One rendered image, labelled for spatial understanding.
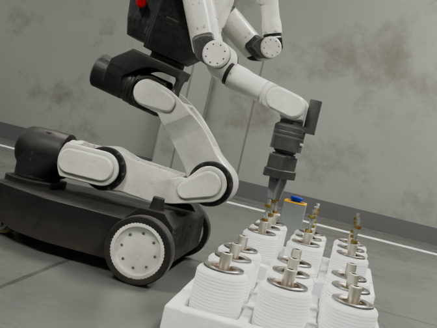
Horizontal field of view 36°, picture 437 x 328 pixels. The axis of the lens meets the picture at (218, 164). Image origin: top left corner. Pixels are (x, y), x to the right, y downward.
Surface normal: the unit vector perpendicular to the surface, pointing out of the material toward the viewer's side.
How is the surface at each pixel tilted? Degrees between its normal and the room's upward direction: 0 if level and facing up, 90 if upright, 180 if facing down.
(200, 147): 90
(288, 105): 90
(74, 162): 90
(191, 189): 90
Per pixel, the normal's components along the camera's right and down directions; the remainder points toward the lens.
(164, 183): -0.57, 0.11
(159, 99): -0.18, 0.02
